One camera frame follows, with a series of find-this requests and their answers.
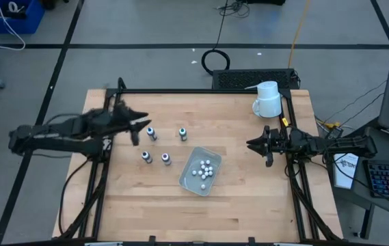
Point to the black computer case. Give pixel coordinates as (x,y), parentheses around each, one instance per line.
(255,78)

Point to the large black food coloring bottle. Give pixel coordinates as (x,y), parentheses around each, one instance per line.
(146,156)

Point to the large violet food coloring bottle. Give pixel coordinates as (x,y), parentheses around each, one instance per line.
(166,159)

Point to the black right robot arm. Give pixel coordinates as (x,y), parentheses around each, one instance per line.
(334,145)

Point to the white plastic bin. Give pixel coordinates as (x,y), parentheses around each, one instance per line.
(189,182)

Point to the large blue food coloring bottle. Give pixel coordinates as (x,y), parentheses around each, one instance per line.
(151,133)

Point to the silver metal bracket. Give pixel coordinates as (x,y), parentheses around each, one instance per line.
(103,244)
(288,244)

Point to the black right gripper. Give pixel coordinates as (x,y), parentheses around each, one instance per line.
(276,143)

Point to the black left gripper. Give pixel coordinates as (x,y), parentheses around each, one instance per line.
(119,119)

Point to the yellow power plug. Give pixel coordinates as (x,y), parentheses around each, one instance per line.
(329,124)

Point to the white spot lamp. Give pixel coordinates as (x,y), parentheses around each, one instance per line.
(268,99)

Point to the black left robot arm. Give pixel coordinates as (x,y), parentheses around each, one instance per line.
(61,136)

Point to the blue storage bin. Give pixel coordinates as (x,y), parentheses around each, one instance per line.
(31,17)

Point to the large green food coloring bottle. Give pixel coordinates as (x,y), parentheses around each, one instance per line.
(183,134)

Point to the black frame clamp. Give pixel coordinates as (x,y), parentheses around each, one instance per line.
(121,83)
(151,240)
(251,240)

